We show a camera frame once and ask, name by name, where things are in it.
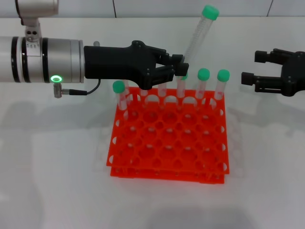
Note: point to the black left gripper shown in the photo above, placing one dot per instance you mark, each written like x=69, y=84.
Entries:
x=114, y=62

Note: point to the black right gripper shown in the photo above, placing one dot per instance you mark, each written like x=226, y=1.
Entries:
x=294, y=74

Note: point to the orange test tube rack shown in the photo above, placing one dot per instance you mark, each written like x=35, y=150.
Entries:
x=166, y=179

